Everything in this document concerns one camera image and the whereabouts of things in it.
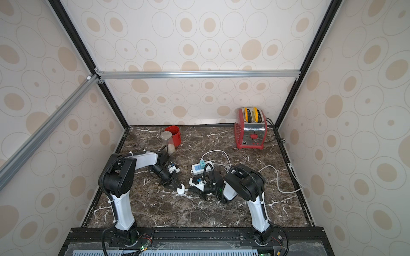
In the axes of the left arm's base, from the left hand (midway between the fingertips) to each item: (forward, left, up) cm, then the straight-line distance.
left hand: (182, 186), depth 87 cm
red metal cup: (+31, +7, +7) cm, 33 cm away
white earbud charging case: (-2, +1, -2) cm, 3 cm away
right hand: (+1, -6, -4) cm, 7 cm away
